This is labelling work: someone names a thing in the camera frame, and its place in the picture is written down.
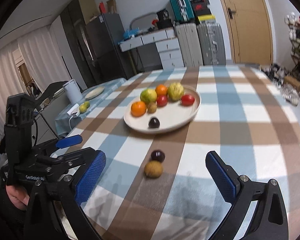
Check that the brown walnut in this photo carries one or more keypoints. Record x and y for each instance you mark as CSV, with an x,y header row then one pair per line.
x,y
152,107
153,169

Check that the large red tomato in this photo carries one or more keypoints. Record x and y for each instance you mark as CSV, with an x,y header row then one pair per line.
x,y
187,100

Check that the cream round plate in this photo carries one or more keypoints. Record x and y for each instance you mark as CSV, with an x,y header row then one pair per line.
x,y
171,117

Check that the orange on plate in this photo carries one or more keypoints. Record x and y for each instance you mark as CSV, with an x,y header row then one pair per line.
x,y
161,90

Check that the wrinkled yellow-green fruit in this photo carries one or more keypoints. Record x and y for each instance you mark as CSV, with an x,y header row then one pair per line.
x,y
175,91

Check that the dark purple plum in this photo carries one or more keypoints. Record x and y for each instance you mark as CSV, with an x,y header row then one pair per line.
x,y
154,123

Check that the wooden door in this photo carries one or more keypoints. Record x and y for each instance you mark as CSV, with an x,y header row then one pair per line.
x,y
249,31

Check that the dark grey refrigerator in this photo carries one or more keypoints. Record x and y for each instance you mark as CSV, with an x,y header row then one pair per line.
x,y
105,32

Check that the person's left hand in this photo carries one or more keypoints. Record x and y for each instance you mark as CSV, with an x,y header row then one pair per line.
x,y
18,196

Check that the checkered tablecloth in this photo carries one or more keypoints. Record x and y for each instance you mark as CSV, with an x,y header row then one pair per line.
x,y
242,117

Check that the teal suitcase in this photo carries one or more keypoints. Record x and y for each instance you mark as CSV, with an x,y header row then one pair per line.
x,y
182,10

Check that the stacked shoe boxes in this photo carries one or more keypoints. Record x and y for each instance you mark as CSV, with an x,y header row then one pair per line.
x,y
202,11

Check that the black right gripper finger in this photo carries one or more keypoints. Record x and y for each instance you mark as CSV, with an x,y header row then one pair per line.
x,y
83,157

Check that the dark plum near walnut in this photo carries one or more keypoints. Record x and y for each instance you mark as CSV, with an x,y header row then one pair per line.
x,y
158,155

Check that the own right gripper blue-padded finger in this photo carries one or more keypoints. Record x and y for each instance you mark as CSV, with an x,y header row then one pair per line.
x,y
71,190
269,220

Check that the smooth yellow-green fruit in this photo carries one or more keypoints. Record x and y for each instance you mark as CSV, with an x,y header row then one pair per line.
x,y
148,95

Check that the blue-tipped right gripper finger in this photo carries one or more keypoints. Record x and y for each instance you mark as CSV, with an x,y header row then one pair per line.
x,y
69,141

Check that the white curtain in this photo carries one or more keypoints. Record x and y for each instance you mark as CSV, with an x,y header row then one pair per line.
x,y
43,61

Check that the silver suitcase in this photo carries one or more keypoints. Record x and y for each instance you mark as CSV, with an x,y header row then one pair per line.
x,y
212,44

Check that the green lime pair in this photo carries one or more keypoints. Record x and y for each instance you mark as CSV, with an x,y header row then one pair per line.
x,y
84,107

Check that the small red tomato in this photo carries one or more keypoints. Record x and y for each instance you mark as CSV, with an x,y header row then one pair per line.
x,y
162,100

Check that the small side plate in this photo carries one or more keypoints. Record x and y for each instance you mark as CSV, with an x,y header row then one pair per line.
x,y
94,93

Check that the brown walnut front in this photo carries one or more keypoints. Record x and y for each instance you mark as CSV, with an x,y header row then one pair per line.
x,y
152,107

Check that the orange citrus fruit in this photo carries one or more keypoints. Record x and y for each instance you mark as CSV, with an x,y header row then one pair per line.
x,y
138,109

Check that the brown walnut back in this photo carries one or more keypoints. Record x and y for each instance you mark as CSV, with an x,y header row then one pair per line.
x,y
153,169

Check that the beige suitcase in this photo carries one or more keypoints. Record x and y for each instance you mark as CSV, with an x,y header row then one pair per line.
x,y
189,44

